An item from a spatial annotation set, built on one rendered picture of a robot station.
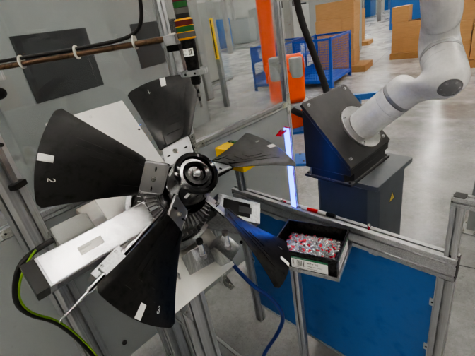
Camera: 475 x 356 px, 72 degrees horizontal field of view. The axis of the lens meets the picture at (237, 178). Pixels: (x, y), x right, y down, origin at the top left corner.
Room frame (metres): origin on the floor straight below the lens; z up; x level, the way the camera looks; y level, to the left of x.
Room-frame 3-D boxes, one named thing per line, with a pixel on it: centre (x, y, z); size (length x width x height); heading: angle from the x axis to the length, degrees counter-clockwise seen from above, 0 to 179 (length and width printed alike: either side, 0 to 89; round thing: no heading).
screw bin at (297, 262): (0.86, -0.20, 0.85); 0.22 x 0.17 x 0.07; 57
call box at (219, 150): (1.32, -0.01, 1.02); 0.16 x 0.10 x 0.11; 41
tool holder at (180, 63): (0.86, 0.07, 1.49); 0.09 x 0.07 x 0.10; 76
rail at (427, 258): (1.02, -0.28, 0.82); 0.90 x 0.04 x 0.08; 41
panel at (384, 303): (1.02, -0.28, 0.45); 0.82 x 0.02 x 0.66; 41
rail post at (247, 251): (1.34, 0.01, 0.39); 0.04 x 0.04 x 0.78; 41
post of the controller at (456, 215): (0.70, -0.56, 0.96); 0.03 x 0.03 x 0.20; 41
